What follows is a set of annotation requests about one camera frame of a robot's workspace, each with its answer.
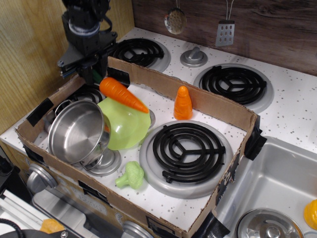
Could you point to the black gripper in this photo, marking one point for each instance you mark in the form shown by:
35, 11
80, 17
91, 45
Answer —
87, 51

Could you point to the orange toy carrot green stem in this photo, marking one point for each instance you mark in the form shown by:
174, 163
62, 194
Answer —
112, 88

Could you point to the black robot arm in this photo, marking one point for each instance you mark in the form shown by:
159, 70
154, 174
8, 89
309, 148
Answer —
86, 14

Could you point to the light green plastic plate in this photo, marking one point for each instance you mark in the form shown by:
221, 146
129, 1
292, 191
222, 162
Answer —
127, 126

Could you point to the front left black burner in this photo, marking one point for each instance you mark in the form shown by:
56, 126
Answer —
87, 92

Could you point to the black burner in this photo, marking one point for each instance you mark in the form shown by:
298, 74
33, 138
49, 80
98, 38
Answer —
87, 92
185, 159
143, 52
243, 84

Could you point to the back left black burner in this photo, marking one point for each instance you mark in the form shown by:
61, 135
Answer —
143, 52

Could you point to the stainless steel pot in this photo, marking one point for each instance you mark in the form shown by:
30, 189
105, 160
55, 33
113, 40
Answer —
77, 135

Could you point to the hanging perforated metal spoon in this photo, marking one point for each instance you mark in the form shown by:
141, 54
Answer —
175, 20

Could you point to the silver knob under pot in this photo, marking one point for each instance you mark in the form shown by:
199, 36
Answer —
106, 164

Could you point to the orange cone-shaped toy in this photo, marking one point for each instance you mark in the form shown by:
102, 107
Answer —
183, 105

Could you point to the silver stove knob top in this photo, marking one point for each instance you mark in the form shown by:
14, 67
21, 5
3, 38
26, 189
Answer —
194, 58

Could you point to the brown cardboard fence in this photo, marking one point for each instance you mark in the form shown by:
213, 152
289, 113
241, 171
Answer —
221, 109

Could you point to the green toy broccoli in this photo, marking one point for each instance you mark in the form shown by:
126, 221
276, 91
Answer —
132, 177

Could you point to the silver front knob left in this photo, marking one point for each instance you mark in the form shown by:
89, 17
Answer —
39, 179

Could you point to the front right black burner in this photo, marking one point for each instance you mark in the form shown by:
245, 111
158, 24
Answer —
185, 159

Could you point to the hanging slotted metal spatula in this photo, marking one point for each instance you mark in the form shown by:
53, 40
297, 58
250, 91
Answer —
226, 28

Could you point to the back right black burner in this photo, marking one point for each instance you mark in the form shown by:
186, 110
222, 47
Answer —
243, 84

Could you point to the orange toy bottom left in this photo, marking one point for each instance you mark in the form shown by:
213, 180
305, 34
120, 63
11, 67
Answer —
50, 226

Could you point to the silver front knob middle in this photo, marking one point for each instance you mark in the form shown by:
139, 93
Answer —
132, 230

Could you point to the silver toy sink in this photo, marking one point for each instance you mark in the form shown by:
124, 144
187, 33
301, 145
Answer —
282, 177

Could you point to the silver pot lid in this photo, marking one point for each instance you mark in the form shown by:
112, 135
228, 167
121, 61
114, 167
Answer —
267, 223

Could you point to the yellow toy in sink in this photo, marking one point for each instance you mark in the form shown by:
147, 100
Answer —
310, 214

